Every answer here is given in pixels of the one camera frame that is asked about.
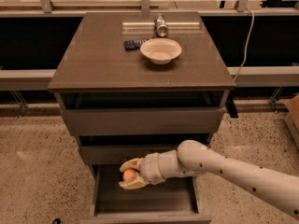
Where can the orange fruit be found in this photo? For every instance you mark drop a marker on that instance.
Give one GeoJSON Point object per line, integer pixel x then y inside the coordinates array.
{"type": "Point", "coordinates": [130, 174]}

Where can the dark blue snack packet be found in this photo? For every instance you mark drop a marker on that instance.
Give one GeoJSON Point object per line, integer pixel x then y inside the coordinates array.
{"type": "Point", "coordinates": [134, 44]}

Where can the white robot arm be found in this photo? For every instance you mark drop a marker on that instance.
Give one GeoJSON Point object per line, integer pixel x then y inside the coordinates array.
{"type": "Point", "coordinates": [191, 158]}

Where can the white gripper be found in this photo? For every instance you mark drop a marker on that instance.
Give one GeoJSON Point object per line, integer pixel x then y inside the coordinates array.
{"type": "Point", "coordinates": [150, 168]}

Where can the silver soda can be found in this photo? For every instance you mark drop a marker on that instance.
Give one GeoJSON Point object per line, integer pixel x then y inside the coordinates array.
{"type": "Point", "coordinates": [160, 26]}

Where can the cardboard box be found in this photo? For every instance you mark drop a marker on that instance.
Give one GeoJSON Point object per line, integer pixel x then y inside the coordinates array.
{"type": "Point", "coordinates": [292, 118]}

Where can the open bottom drawer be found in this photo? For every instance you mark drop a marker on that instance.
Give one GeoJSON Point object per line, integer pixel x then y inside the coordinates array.
{"type": "Point", "coordinates": [175, 201]}

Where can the top drawer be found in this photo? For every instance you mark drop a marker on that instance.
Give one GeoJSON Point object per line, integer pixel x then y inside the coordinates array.
{"type": "Point", "coordinates": [120, 113]}

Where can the middle drawer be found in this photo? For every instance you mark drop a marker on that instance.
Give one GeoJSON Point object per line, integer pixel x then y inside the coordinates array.
{"type": "Point", "coordinates": [99, 150]}

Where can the white bowl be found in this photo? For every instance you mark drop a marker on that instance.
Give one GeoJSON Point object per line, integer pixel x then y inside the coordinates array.
{"type": "Point", "coordinates": [161, 50]}

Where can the dark brown drawer cabinet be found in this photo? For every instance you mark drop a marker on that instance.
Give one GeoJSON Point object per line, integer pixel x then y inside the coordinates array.
{"type": "Point", "coordinates": [97, 60]}

